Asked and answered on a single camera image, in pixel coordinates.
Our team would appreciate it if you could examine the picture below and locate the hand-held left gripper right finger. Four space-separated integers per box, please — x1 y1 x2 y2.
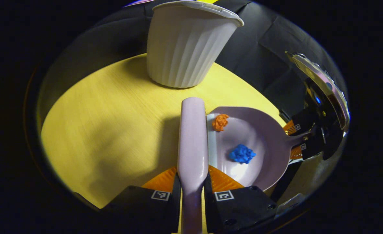
203 164 278 234

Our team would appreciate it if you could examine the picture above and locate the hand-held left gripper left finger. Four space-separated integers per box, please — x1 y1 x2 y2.
102 166 182 234

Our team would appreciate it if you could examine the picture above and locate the pink dustpan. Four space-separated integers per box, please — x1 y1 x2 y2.
206 106 312 192

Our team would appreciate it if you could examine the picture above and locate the blue paper ball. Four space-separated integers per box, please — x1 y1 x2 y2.
229 144 257 164

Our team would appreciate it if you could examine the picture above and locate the small pink broom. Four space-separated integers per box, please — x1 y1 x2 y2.
177 97 209 234

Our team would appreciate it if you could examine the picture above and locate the orange paper ball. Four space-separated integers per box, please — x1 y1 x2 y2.
212 114 230 132

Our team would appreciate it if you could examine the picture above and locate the white ribbed garbage bin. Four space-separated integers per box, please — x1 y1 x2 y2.
146 0 244 89

